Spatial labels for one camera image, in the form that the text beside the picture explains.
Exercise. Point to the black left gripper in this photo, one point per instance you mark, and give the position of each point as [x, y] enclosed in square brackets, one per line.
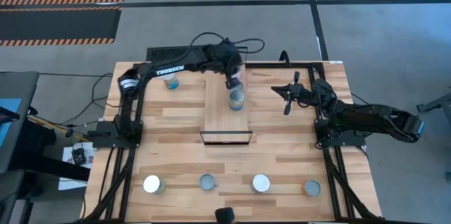
[233, 60]

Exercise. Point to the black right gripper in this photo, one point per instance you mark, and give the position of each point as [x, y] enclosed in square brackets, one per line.
[303, 96]

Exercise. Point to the tall pea tin can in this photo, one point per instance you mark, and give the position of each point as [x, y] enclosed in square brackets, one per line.
[236, 98]

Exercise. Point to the large can blue orange label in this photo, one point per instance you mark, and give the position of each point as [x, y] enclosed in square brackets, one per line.
[171, 83]

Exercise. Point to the large tomato tin can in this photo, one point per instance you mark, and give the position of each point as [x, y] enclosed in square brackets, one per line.
[260, 183]

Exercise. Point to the yellow black patterned tin can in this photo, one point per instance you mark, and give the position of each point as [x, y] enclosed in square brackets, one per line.
[311, 187]

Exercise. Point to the small blue tin can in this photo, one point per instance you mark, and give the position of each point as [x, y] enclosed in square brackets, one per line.
[207, 181]

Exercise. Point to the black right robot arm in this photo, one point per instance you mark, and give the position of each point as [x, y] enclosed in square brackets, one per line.
[370, 118]

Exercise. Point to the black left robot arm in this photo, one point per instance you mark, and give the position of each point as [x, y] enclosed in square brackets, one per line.
[169, 70]

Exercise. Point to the white label sticker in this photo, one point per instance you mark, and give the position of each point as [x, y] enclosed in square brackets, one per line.
[335, 62]

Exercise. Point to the black floor tape strip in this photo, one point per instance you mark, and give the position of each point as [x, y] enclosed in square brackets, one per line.
[314, 16]
[211, 4]

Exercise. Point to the large can green label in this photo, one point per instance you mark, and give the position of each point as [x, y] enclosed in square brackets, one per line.
[152, 184]

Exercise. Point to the grey stand leg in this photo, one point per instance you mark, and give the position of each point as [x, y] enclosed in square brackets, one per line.
[440, 102]

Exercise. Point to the small black device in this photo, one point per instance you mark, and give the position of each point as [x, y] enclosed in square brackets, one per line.
[79, 156]

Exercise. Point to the white paper sheet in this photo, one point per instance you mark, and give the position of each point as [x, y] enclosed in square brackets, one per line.
[67, 153]

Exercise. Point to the black equipment stand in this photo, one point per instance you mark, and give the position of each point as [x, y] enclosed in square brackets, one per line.
[53, 167]

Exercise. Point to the grey desk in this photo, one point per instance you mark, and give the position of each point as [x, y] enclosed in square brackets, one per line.
[21, 86]

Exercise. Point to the blue pad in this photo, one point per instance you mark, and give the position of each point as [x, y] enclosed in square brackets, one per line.
[8, 111]

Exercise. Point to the black aluminium rig frame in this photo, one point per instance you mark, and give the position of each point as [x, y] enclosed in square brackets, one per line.
[282, 65]

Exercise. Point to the black arched bracket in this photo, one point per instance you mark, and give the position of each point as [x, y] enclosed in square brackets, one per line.
[284, 52]

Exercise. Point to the wooden shelf with black frame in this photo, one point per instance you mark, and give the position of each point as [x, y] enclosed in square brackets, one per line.
[220, 118]

